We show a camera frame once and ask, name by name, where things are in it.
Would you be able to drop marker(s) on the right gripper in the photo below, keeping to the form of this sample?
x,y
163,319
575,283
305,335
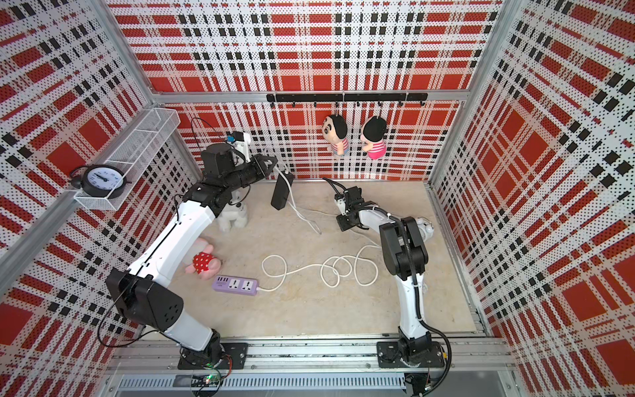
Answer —
x,y
344,224

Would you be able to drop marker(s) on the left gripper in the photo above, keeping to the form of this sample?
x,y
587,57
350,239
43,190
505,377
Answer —
x,y
256,162

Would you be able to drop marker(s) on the purple power strip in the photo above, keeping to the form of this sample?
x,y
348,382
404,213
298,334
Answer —
x,y
235,285

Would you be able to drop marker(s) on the black power strip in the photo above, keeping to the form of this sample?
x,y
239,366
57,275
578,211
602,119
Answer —
x,y
281,191

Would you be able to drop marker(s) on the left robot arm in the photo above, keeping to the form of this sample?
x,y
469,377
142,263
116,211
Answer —
x,y
141,293

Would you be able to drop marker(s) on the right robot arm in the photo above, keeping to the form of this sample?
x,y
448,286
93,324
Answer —
x,y
402,242

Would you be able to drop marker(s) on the hanging doll striped shirt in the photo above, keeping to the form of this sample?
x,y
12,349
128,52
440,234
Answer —
x,y
334,131

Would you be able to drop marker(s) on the grey husky plush toy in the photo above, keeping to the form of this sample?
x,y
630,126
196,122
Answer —
x,y
235,214

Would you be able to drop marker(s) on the hanging doll pink shirt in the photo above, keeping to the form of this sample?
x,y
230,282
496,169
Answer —
x,y
373,137

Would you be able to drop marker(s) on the white alarm clock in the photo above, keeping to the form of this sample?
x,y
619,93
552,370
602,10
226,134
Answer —
x,y
425,228

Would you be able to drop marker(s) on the pink strawberry plush toy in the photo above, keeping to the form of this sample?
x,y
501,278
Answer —
x,y
200,260

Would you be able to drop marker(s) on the black alarm clock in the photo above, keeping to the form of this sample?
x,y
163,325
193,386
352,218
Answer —
x,y
98,181

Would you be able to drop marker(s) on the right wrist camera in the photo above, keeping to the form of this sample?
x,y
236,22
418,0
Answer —
x,y
344,197

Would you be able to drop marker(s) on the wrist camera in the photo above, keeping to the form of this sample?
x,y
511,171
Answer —
x,y
241,141
344,197

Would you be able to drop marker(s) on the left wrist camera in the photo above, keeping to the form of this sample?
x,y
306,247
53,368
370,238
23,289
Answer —
x,y
241,141

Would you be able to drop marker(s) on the black hook rail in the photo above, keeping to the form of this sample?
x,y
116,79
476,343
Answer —
x,y
347,98

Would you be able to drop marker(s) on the white wire mesh shelf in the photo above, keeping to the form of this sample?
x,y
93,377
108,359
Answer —
x,y
134,153

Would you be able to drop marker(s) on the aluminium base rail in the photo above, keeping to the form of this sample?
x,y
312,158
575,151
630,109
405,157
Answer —
x,y
479,366

